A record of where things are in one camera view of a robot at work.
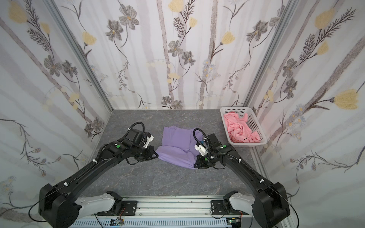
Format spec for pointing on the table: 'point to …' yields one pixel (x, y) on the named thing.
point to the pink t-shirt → (239, 130)
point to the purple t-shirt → (178, 147)
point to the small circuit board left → (116, 222)
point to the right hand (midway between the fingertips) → (198, 163)
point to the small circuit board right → (235, 222)
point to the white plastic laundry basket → (253, 121)
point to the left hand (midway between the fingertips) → (159, 155)
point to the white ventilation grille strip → (223, 223)
